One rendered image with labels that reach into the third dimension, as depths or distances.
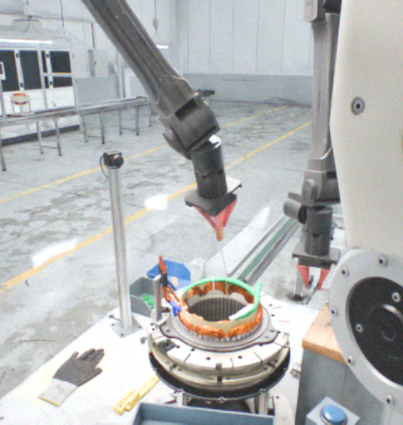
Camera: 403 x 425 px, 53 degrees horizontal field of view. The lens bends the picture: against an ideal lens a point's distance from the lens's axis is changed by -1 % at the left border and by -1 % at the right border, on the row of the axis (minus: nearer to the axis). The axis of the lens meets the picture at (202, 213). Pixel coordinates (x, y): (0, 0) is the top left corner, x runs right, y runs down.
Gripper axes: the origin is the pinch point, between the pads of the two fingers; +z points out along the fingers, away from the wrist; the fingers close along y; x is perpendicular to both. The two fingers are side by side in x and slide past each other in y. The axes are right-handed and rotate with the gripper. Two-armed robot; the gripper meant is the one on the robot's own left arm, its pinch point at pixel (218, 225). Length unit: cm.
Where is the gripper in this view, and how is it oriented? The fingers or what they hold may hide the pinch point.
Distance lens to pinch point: 84.4
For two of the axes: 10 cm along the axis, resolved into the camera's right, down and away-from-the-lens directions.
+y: -6.6, 5.5, -5.1
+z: 1.6, 7.7, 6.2
